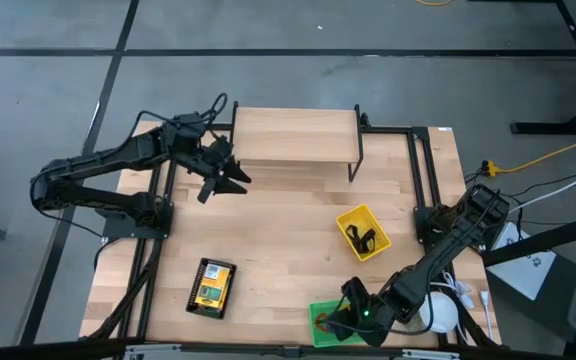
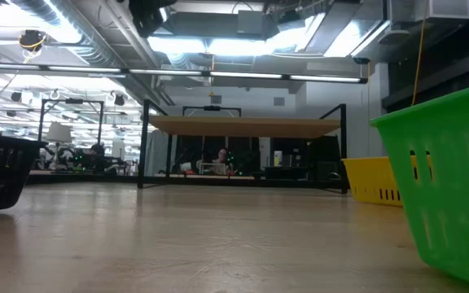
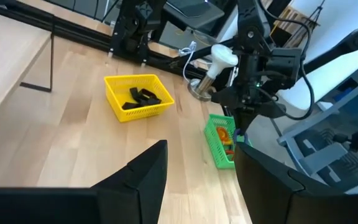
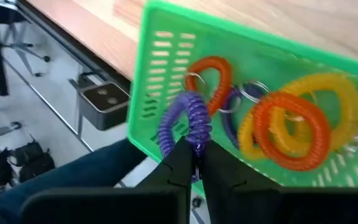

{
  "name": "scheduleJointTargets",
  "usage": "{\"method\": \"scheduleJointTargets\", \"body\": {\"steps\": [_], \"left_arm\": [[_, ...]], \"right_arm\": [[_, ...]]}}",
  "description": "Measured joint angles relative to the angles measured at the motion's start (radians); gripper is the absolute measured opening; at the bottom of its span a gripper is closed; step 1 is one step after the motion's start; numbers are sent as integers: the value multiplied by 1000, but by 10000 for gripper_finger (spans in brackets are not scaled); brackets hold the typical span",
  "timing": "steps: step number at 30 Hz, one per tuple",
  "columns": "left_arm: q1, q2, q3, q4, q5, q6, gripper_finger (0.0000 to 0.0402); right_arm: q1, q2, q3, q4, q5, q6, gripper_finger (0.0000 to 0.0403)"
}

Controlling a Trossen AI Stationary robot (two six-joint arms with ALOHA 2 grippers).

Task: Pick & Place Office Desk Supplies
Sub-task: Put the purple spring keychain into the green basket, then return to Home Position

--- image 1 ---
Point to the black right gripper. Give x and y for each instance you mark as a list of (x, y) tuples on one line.
[(363, 310)]

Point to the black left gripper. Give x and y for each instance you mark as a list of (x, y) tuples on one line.
[(213, 160)]

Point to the black binder clip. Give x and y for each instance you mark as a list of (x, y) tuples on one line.
[(368, 240)]

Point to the yellow green crayon box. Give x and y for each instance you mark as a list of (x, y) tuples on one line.
[(223, 275), (210, 295)]

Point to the black plastic basket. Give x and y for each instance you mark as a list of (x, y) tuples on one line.
[(194, 295)]

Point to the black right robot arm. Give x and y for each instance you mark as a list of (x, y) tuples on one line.
[(433, 265)]

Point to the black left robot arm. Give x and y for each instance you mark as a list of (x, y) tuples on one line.
[(93, 160)]

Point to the black desk stand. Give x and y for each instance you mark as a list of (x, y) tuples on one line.
[(543, 127)]

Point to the green plastic basket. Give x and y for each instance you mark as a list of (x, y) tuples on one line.
[(320, 307)]

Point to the silver round metal disc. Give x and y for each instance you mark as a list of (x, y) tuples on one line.
[(408, 327)]

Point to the wooden shelf riser black legs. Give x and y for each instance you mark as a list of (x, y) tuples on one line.
[(293, 135)]

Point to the yellow plastic basket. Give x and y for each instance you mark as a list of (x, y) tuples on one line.
[(355, 220)]

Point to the white box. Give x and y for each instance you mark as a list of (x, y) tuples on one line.
[(523, 270)]

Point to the black metal bar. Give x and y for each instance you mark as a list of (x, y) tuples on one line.
[(543, 240)]

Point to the white label sticker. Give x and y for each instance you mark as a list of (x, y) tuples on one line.
[(444, 129)]

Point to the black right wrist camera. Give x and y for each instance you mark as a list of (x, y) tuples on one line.
[(340, 325)]

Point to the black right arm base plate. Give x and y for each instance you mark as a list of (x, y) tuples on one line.
[(419, 239)]

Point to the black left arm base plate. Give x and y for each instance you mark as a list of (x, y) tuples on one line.
[(118, 231)]

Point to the black metal table frame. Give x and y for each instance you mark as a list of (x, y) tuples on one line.
[(414, 150)]

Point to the black camera mount beam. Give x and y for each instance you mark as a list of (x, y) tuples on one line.
[(43, 350)]

